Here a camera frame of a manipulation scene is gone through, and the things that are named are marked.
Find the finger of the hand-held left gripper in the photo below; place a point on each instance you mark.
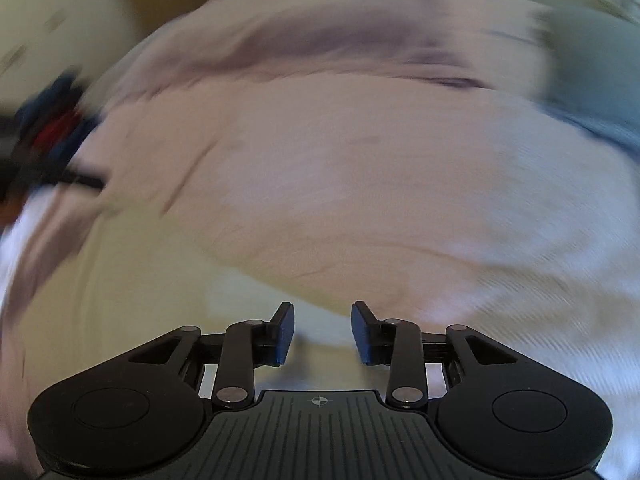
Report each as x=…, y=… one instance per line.
x=85, y=180

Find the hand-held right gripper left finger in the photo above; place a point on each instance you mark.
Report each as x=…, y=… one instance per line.
x=285, y=332

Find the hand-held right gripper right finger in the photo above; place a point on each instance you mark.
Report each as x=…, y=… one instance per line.
x=360, y=332

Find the white sweater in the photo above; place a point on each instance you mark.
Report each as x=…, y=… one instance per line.
x=125, y=285

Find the folded red garment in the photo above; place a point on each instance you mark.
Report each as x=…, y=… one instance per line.
x=52, y=132

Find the folded blue garment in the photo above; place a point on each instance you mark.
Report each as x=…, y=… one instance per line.
x=65, y=91

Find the lilac pillow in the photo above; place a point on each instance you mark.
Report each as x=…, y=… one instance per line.
x=325, y=35

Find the blue-grey pillow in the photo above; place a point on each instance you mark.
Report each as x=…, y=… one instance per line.
x=595, y=70

